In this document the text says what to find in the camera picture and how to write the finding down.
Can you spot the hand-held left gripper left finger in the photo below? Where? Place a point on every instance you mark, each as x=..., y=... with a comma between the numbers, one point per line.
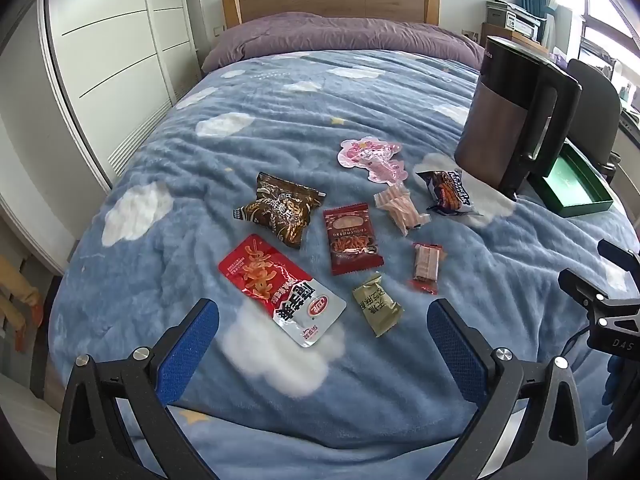
x=187, y=350

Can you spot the grey chair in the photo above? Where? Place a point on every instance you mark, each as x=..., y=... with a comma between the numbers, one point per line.
x=595, y=105

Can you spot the green tray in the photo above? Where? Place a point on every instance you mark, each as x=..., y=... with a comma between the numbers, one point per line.
x=565, y=185

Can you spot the pink cartoon snack packet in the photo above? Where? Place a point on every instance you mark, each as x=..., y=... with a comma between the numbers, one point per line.
x=370, y=160

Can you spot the wooden nightstand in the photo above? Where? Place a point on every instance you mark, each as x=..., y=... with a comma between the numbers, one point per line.
x=500, y=30

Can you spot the white wall socket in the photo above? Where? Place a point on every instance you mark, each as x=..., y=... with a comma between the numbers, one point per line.
x=470, y=35

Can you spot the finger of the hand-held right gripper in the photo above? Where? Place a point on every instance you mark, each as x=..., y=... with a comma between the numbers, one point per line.
x=622, y=257
x=585, y=292

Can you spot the dark red snack packet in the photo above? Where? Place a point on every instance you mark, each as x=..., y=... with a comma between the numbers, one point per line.
x=350, y=240

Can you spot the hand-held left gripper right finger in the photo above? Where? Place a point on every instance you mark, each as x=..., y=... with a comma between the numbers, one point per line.
x=457, y=350

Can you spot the wooden headboard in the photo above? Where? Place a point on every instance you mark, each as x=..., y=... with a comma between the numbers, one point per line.
x=325, y=0

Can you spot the red and silver snack packet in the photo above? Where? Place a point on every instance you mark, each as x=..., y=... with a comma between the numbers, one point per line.
x=260, y=275

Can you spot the person's right hand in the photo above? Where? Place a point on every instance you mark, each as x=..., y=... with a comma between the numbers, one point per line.
x=612, y=382

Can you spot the white wardrobe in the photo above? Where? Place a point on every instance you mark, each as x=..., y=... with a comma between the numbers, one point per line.
x=110, y=60

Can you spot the small red-ended wafer packet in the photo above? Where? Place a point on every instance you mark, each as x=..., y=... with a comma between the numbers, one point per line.
x=427, y=265

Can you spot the black and copper kettle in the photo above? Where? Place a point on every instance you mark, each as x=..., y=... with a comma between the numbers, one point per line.
x=495, y=125

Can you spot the grey printer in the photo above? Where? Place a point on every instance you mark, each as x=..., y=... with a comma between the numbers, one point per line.
x=520, y=20

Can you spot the clear pink wafer packet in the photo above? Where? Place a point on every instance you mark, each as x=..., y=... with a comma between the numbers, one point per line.
x=400, y=207

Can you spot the olive green snack packet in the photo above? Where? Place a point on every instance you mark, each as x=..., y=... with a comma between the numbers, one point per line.
x=377, y=305

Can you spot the blue cloud print blanket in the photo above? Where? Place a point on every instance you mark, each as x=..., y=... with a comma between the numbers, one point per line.
x=300, y=125

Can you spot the brown snack packet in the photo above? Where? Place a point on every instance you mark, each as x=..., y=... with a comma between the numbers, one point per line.
x=280, y=210

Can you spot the purple pillow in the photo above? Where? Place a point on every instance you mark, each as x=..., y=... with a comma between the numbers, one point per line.
x=325, y=35

